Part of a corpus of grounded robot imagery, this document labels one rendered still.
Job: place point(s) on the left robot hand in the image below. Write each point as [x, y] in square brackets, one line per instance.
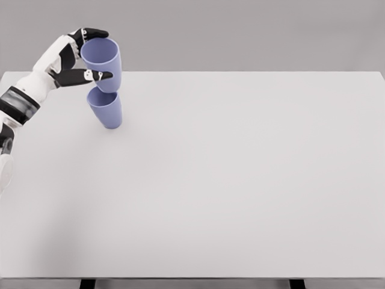
[54, 57]

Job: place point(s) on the purple plastic cup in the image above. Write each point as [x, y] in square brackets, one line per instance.
[105, 69]
[108, 111]

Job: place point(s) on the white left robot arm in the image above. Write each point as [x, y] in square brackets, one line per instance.
[18, 99]

